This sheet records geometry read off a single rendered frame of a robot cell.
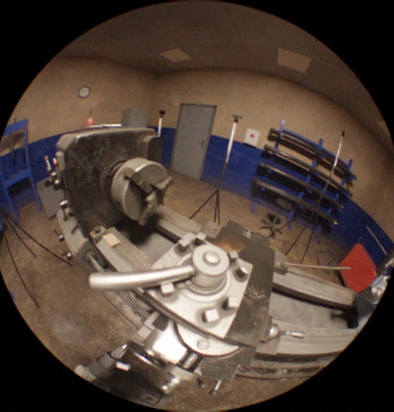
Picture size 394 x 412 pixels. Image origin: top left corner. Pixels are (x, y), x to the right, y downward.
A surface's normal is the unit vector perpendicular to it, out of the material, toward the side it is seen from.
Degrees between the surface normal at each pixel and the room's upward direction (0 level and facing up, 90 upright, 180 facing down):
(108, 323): 0
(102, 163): 90
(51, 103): 90
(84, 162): 90
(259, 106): 90
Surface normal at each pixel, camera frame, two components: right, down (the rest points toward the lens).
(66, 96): 0.86, 0.40
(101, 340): 0.19, -0.83
